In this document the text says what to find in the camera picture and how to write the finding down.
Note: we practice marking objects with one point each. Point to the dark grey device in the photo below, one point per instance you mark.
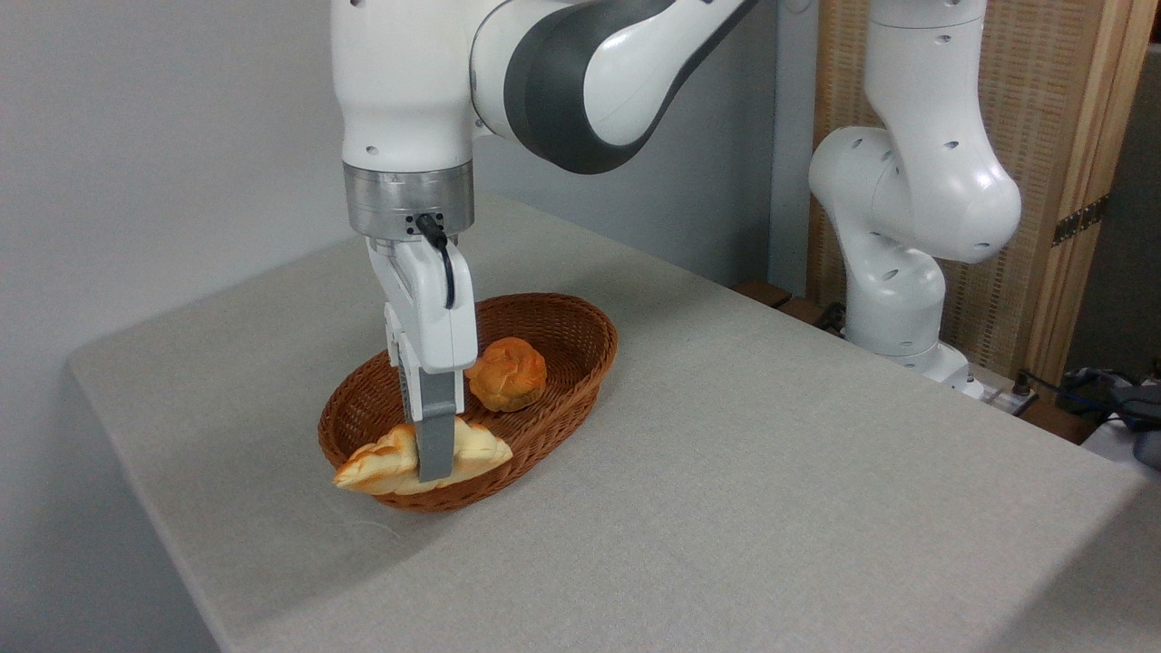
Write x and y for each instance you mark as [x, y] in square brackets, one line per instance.
[1141, 405]

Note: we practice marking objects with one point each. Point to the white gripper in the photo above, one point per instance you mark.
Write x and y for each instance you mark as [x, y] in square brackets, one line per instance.
[435, 317]

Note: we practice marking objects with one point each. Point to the brown wicker basket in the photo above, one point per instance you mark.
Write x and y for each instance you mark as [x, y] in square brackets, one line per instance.
[567, 336]

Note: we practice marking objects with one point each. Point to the dark metal screen hinge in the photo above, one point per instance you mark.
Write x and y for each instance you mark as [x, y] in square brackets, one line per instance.
[1079, 220]

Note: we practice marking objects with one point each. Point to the grey tablecloth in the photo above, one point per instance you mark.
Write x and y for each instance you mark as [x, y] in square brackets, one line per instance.
[726, 499]

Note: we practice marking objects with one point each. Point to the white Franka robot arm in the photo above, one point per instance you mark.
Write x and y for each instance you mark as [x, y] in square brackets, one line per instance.
[399, 91]

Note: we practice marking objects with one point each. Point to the long braided bread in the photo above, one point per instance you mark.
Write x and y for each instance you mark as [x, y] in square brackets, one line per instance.
[381, 467]

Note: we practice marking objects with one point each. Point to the round bread roll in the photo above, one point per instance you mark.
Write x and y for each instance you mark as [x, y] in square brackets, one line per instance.
[508, 374]

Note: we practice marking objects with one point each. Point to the wooden bamboo folding screen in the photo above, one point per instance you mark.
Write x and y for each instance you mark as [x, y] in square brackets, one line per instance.
[1043, 91]

